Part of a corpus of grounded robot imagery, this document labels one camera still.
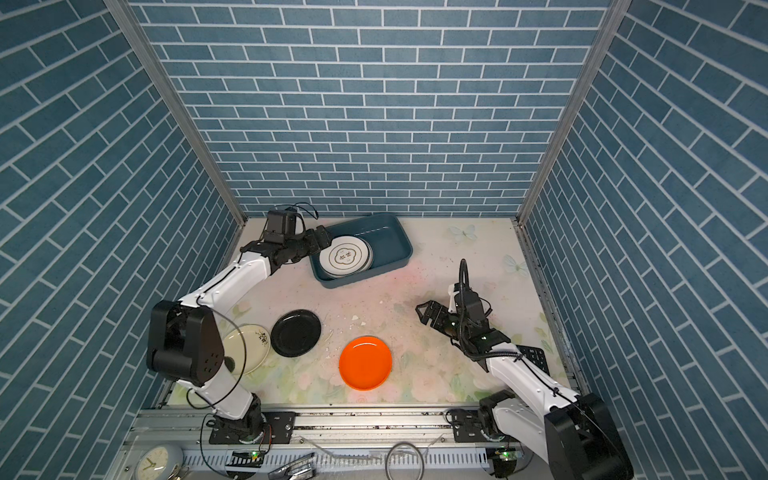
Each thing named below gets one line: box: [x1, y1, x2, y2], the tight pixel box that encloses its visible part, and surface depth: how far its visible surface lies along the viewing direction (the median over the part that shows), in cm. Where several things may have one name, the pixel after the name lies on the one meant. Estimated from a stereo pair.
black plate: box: [271, 309, 321, 357], surface depth 91 cm
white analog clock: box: [134, 444, 184, 480], surface depth 67 cm
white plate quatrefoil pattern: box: [319, 236, 373, 277], surface depth 105 cm
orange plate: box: [338, 336, 393, 391], surface depth 86 cm
